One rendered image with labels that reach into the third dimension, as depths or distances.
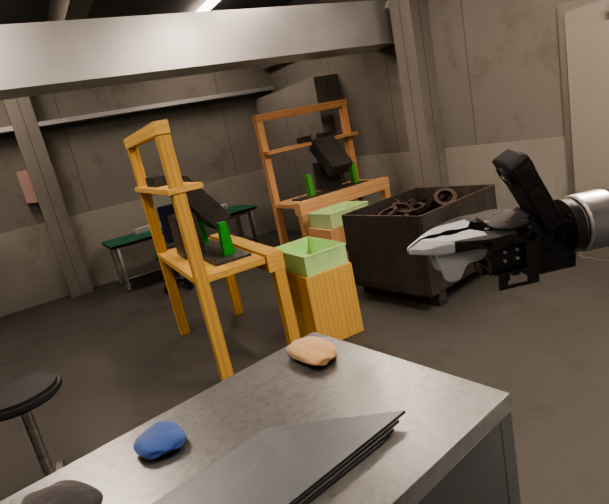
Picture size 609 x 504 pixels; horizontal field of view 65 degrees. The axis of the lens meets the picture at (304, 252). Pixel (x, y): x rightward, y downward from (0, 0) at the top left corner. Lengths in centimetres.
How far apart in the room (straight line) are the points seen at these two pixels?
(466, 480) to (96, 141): 720
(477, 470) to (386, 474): 21
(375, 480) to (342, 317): 291
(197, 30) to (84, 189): 365
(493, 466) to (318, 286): 265
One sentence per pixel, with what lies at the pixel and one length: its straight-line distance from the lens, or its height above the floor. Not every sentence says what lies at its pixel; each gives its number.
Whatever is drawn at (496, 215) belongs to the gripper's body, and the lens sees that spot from 65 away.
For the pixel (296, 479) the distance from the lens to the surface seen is 87.
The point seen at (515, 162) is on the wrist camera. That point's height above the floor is 154.
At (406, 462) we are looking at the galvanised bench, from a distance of 90.
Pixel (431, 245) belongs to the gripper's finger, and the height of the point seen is 146.
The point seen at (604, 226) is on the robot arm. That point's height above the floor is 144.
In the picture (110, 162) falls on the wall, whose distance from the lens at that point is 772.
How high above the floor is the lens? 162
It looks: 14 degrees down
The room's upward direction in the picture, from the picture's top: 12 degrees counter-clockwise
